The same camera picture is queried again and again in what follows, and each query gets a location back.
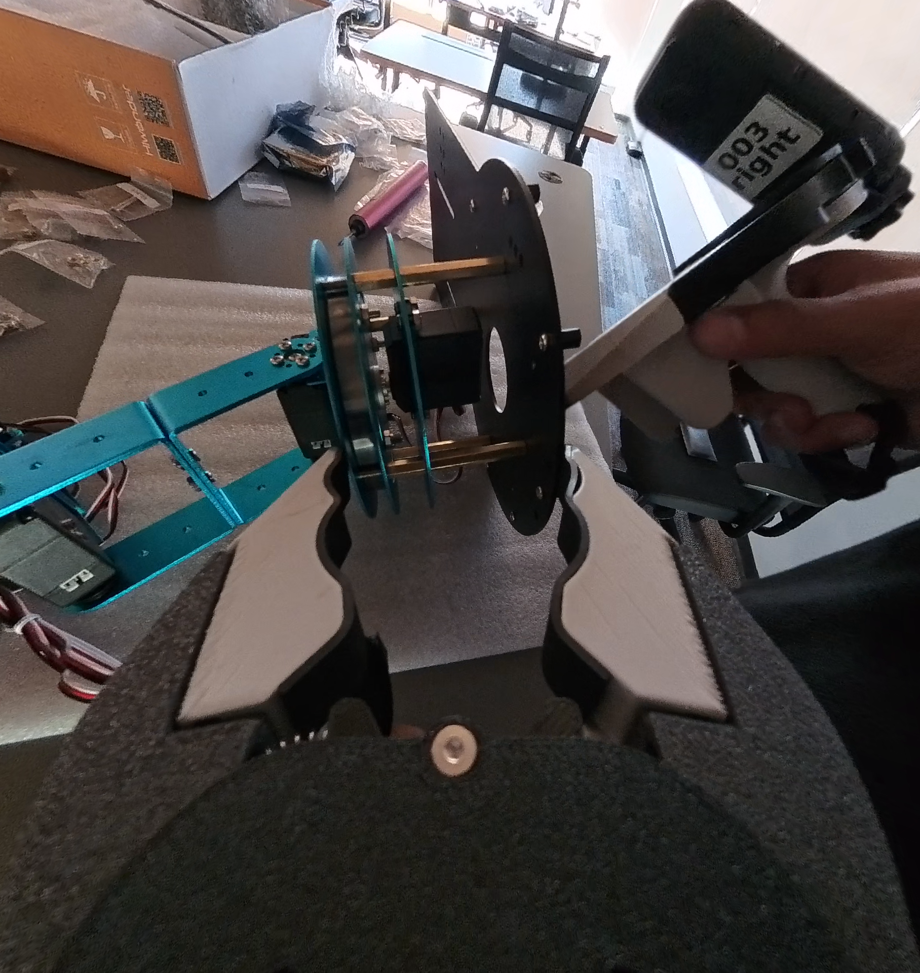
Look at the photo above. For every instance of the orange and white cardboard box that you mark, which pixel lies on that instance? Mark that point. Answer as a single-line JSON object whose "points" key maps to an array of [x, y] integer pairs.
{"points": [[65, 83]]}

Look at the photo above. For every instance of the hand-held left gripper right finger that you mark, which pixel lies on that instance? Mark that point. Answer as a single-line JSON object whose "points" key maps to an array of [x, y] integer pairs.
{"points": [[635, 608]]}

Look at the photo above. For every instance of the silver foil bag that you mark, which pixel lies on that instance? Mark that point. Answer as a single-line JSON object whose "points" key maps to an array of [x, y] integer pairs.
{"points": [[308, 148]]}

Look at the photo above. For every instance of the white foam sheet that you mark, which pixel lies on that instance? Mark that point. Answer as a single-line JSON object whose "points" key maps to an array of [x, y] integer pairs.
{"points": [[201, 319]]}

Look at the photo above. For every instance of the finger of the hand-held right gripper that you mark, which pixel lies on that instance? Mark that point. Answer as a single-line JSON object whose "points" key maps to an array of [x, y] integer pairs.
{"points": [[627, 342]]}

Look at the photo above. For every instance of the crumpled clear plastic wrap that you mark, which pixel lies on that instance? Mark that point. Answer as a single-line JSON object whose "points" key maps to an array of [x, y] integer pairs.
{"points": [[373, 99]]}

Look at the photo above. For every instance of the grey background table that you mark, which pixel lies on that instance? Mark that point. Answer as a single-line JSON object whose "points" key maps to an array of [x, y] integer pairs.
{"points": [[445, 57]]}

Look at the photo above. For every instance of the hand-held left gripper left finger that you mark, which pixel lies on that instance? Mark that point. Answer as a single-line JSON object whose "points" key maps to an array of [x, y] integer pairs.
{"points": [[270, 600]]}

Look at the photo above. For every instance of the blue toy robot arm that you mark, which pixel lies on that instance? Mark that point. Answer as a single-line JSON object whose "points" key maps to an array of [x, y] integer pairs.
{"points": [[521, 266]]}

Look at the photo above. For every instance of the black mesh chair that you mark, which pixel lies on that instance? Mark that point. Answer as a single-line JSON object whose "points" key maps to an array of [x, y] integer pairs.
{"points": [[547, 83]]}

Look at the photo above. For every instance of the pile of small screw bags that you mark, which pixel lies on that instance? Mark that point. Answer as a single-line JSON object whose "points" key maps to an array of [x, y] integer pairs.
{"points": [[50, 220]]}

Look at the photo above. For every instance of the small labelled zip bag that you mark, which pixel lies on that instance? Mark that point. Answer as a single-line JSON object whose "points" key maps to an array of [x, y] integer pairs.
{"points": [[266, 190]]}

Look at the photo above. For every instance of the maroon electric screwdriver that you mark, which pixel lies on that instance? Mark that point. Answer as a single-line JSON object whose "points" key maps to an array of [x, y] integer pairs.
{"points": [[391, 201]]}

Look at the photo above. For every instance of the person's right hand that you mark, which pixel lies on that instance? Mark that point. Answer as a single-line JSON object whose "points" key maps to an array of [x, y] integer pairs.
{"points": [[870, 327]]}

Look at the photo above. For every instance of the black office chair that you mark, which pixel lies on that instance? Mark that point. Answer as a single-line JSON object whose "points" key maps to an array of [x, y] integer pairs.
{"points": [[695, 494]]}

